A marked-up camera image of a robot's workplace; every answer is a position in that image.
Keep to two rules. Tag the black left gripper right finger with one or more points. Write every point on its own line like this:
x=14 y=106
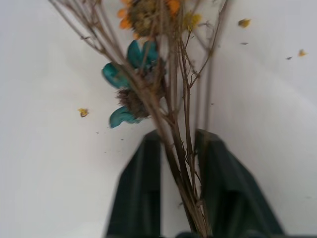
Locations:
x=227 y=183

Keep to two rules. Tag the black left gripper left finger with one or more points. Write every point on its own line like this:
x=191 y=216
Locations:
x=138 y=183

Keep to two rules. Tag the dried flower bouquet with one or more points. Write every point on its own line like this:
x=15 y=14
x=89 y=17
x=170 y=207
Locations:
x=146 y=99

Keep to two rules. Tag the yellow petal fragment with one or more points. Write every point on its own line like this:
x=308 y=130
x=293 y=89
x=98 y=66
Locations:
x=83 y=112
x=302 y=52
x=244 y=22

